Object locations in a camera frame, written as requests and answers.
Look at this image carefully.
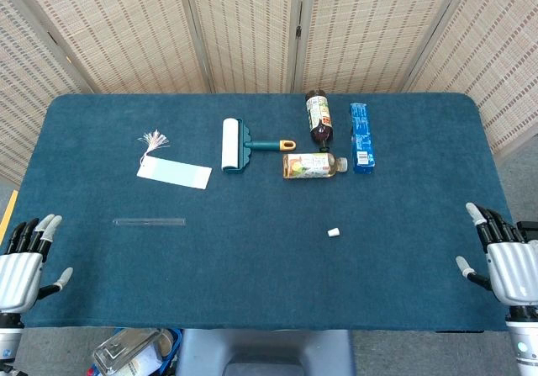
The dark liquid bottle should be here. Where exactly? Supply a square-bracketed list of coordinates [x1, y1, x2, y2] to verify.
[304, 89, 334, 153]

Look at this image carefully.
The woven bamboo folding screen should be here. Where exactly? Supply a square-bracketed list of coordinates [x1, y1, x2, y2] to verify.
[0, 0, 538, 186]

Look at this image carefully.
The teal tablecloth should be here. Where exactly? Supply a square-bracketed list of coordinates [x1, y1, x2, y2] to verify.
[0, 93, 526, 334]

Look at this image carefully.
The black box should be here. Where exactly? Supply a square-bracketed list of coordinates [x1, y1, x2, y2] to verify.
[515, 220, 538, 242]

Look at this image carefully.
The transparent glass test tube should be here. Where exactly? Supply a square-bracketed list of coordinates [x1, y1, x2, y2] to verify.
[112, 217, 187, 228]

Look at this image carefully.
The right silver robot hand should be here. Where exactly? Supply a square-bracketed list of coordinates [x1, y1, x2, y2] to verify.
[456, 202, 538, 308]

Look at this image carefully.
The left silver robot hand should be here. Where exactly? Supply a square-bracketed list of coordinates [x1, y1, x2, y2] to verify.
[0, 214, 74, 315]

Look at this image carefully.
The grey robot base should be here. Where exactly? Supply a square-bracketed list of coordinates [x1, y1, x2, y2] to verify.
[175, 329, 356, 376]

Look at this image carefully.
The teal lint roller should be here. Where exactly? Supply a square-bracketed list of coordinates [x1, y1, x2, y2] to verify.
[221, 117, 298, 175]

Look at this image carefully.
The pale bookmark with tassel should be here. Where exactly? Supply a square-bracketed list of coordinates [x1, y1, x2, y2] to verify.
[135, 129, 214, 191]

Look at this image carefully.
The blue cardboard box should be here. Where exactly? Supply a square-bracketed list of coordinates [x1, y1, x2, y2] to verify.
[349, 101, 377, 174]

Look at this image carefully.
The clear plastic container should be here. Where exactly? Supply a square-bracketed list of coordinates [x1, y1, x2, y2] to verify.
[86, 328, 184, 376]
[92, 327, 169, 376]

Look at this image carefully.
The yellow tea bottle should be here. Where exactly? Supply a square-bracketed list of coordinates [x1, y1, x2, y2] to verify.
[282, 151, 349, 181]

